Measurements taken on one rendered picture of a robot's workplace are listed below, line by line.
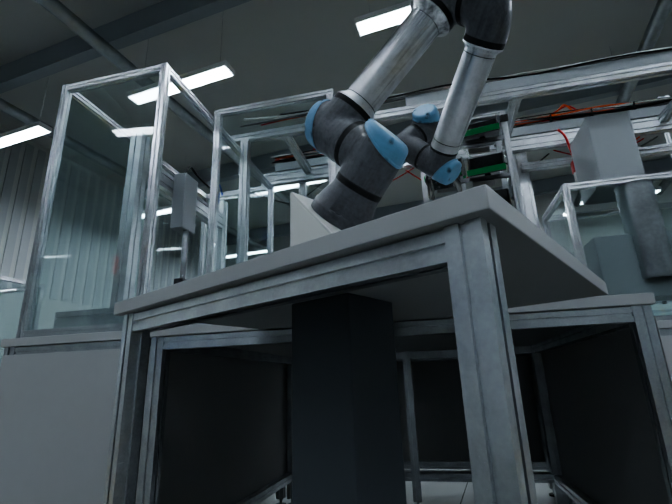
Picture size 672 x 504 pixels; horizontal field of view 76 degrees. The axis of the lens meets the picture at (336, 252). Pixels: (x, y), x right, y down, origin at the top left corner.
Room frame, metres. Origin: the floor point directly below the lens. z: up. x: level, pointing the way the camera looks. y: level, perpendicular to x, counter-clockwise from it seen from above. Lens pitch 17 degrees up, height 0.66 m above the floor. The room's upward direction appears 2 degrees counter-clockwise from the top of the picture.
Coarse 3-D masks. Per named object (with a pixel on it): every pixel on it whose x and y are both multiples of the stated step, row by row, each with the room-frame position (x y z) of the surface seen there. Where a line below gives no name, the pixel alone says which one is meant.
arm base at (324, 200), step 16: (336, 176) 0.87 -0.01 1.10; (320, 192) 0.90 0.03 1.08; (336, 192) 0.86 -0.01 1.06; (352, 192) 0.85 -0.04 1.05; (368, 192) 0.85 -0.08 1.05; (320, 208) 0.87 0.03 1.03; (336, 208) 0.87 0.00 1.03; (352, 208) 0.86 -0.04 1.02; (368, 208) 0.88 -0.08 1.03; (336, 224) 0.87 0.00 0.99; (352, 224) 0.87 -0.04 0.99
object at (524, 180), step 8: (520, 160) 2.39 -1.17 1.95; (520, 168) 2.39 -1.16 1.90; (520, 176) 2.39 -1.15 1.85; (528, 176) 2.38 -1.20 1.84; (520, 184) 2.40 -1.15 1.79; (528, 184) 2.39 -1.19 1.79; (520, 192) 2.40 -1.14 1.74; (528, 192) 2.39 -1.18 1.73; (528, 200) 2.39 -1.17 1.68; (528, 208) 2.39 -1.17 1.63; (528, 216) 2.39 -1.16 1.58; (536, 216) 2.38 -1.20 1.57; (536, 224) 2.38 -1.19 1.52
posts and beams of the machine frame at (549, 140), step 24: (624, 72) 1.76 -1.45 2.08; (648, 72) 1.74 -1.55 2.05; (480, 96) 1.91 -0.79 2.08; (504, 96) 1.89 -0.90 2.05; (528, 96) 1.89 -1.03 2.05; (384, 120) 2.05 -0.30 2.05; (648, 120) 2.19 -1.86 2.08; (528, 144) 2.33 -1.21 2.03; (552, 144) 2.30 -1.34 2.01; (408, 168) 2.54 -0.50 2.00; (528, 168) 2.34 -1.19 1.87; (552, 168) 2.34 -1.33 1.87
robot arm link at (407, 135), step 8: (408, 128) 1.07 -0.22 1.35; (416, 128) 1.06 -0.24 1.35; (400, 136) 1.07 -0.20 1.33; (408, 136) 1.06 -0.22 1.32; (416, 136) 1.06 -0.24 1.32; (424, 136) 1.07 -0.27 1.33; (408, 144) 1.06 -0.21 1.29; (416, 144) 1.05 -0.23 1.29; (424, 144) 1.04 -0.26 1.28; (408, 152) 1.06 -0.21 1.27; (416, 152) 1.05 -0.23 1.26; (408, 160) 1.08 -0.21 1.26; (416, 168) 1.10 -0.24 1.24
